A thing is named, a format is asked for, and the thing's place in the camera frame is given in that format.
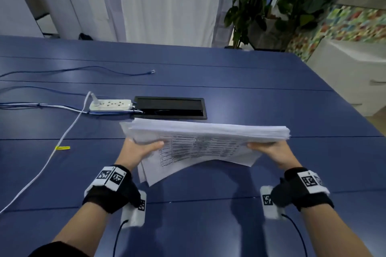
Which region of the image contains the person's right hand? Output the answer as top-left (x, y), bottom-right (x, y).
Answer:
top-left (246, 140), bottom-right (303, 171)

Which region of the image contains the person's left hand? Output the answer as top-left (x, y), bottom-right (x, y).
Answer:
top-left (116, 138), bottom-right (165, 173)

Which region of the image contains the gathered printed papers stack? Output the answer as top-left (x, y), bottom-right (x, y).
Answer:
top-left (119, 117), bottom-right (291, 187)

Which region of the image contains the person's right forearm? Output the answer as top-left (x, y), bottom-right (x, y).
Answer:
top-left (301, 202), bottom-right (374, 257)

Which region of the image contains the white power strip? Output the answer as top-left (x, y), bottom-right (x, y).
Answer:
top-left (89, 99), bottom-right (132, 111)

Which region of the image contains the white drawer cabinet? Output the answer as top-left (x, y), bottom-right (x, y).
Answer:
top-left (306, 38), bottom-right (386, 117)

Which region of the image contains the grey plant pot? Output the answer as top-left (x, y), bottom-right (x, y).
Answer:
top-left (247, 17), bottom-right (293, 51)

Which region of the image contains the black fleece sleeve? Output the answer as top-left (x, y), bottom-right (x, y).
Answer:
top-left (29, 241), bottom-right (91, 257)

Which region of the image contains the colourful patterned panel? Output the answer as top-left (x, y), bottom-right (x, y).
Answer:
top-left (286, 4), bottom-right (386, 61)

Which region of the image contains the white curtain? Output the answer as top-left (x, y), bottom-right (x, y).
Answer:
top-left (116, 0), bottom-right (225, 47)

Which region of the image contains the black wrist strap with markers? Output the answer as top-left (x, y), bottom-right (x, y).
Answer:
top-left (82, 165), bottom-right (142, 214)
top-left (270, 167), bottom-right (335, 212)

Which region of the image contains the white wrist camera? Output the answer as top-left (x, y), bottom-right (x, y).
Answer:
top-left (260, 186), bottom-right (286, 220)
top-left (120, 190), bottom-right (148, 229)

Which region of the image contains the black desk cable box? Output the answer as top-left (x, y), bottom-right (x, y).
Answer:
top-left (133, 96), bottom-right (208, 120)

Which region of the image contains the white power cable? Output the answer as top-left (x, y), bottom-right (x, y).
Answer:
top-left (0, 91), bottom-right (100, 215)

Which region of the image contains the black camera cable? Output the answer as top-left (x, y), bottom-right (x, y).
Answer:
top-left (112, 220), bottom-right (129, 257)
top-left (281, 213), bottom-right (308, 257)

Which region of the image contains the blue network cable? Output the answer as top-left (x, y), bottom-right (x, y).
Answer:
top-left (0, 66), bottom-right (156, 78)

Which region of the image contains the blue and white cable bundle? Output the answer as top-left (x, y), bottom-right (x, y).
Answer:
top-left (0, 102), bottom-right (142, 115)

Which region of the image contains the thin blue cable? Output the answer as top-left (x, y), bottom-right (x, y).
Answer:
top-left (0, 86), bottom-right (91, 98)

